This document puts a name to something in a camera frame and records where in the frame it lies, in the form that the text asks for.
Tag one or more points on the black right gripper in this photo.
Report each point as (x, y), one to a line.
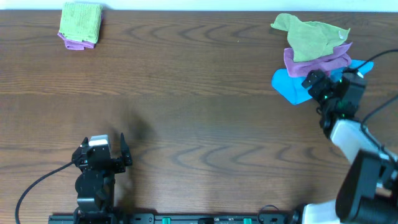
(312, 78)

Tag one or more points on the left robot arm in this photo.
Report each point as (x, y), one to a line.
(95, 185)

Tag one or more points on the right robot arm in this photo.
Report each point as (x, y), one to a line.
(369, 191)

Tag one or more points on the crumpled green cloth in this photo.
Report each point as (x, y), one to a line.
(312, 39)

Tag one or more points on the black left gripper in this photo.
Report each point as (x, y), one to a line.
(101, 162)

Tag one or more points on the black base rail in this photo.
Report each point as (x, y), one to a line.
(148, 218)

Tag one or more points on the crumpled purple cloth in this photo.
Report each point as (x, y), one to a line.
(338, 59)

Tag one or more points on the folded green cloth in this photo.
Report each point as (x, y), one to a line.
(74, 8)

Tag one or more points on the folded purple cloth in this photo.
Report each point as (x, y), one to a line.
(74, 44)

